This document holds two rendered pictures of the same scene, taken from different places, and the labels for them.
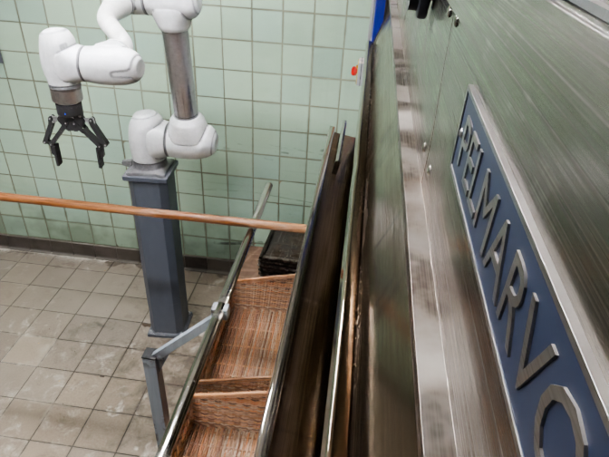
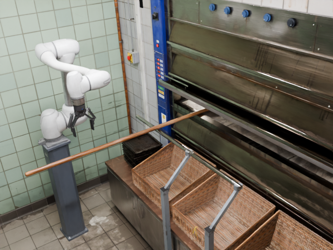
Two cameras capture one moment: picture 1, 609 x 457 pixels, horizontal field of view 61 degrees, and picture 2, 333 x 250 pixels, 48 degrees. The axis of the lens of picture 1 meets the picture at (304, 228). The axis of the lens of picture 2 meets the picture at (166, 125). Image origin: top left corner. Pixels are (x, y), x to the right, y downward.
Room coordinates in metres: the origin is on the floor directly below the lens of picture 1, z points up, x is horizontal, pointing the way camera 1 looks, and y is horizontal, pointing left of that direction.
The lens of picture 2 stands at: (-0.58, 1.65, 2.51)
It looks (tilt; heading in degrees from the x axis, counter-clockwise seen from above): 28 degrees down; 322
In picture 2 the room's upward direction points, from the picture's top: 4 degrees counter-clockwise
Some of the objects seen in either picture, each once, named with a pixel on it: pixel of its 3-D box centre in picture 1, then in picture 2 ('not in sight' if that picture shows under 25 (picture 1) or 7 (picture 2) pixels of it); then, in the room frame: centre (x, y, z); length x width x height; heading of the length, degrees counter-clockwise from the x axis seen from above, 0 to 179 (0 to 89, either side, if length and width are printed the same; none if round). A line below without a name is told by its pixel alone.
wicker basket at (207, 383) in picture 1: (276, 334); (172, 174); (1.41, 0.08, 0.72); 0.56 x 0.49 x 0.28; 176
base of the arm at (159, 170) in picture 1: (146, 162); (51, 138); (2.16, 0.75, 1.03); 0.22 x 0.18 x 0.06; 89
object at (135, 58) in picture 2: (365, 72); (133, 56); (2.31, -0.23, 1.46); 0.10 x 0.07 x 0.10; 175
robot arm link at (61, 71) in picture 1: (63, 56); (77, 83); (1.51, 0.73, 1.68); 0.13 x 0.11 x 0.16; 86
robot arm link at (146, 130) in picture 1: (149, 134); (51, 122); (2.16, 0.72, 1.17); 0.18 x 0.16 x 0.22; 86
